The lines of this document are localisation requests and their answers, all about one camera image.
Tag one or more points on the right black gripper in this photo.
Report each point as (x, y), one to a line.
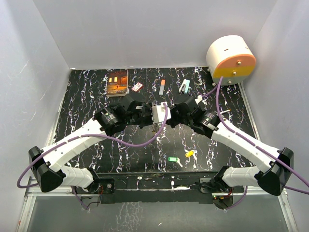
(172, 122)

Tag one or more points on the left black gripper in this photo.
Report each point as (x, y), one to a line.
(148, 108)

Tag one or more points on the large keyring with yellow grip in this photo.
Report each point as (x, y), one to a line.
(156, 127)

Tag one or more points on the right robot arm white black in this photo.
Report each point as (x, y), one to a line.
(271, 169)

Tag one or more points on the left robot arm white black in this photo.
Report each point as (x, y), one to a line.
(50, 169)

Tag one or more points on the light blue stapler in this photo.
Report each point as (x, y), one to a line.
(184, 86)

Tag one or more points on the small red white box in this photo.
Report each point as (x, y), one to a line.
(137, 87)

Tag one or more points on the orange grey marker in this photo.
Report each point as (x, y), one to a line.
(162, 86)

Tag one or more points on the orange paperback book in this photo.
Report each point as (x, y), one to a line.
(117, 83)

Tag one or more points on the yellow key tag with key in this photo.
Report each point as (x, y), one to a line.
(190, 153)

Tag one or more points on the green key tag with key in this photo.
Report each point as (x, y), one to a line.
(175, 160)

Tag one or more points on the white pink yellow drum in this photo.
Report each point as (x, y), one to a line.
(230, 60)

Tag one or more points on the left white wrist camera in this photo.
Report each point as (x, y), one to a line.
(159, 112)

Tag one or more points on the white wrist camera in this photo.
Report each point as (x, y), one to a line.
(159, 112)
(199, 99)

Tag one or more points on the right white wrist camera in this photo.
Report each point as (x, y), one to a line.
(199, 99)

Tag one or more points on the black base frame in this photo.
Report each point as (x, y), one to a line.
(165, 187)

